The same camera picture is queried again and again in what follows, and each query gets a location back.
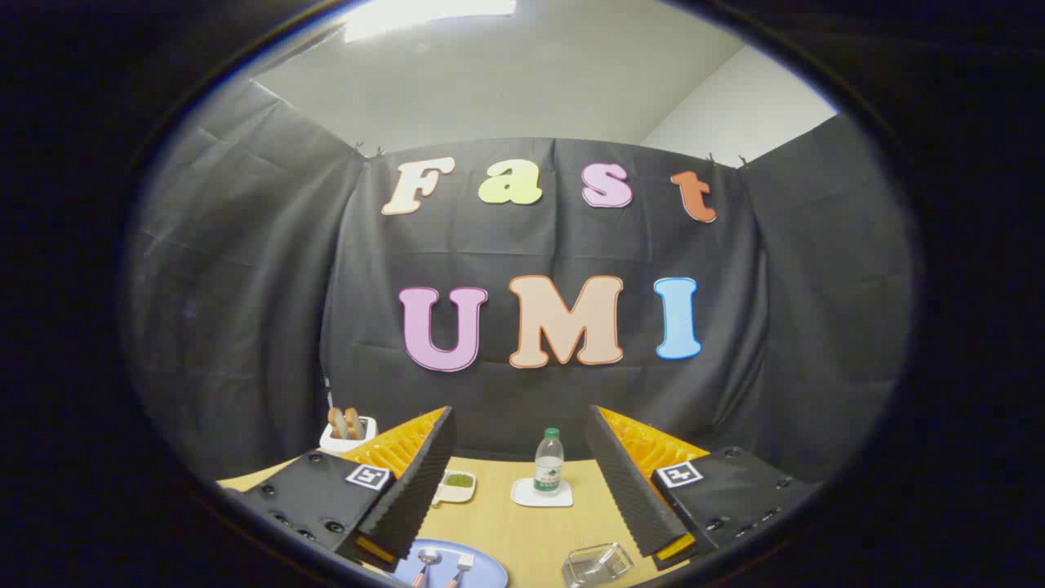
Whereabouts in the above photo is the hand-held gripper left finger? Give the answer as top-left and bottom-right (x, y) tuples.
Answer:
(219, 406), (456, 572)

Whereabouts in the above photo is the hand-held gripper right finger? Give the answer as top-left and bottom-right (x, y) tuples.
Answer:
(585, 404), (821, 571)

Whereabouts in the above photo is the white divided dish with beans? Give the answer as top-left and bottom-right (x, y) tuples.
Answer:
(433, 470), (478, 505)

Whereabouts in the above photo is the white toaster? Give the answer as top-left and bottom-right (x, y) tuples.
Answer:
(318, 415), (378, 455)

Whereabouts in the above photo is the clear water bottle green cap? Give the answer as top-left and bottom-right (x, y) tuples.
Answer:
(534, 427), (566, 497)

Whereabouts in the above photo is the clear glass container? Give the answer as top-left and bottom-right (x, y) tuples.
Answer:
(562, 542), (635, 588)

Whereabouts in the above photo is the white square coaster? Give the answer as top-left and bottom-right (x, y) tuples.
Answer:
(511, 477), (574, 508)

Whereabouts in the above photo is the blue round plate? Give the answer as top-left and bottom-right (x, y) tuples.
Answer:
(390, 539), (509, 588)

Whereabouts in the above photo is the spoon with red checkered handle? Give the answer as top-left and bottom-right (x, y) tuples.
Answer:
(411, 548), (442, 588)

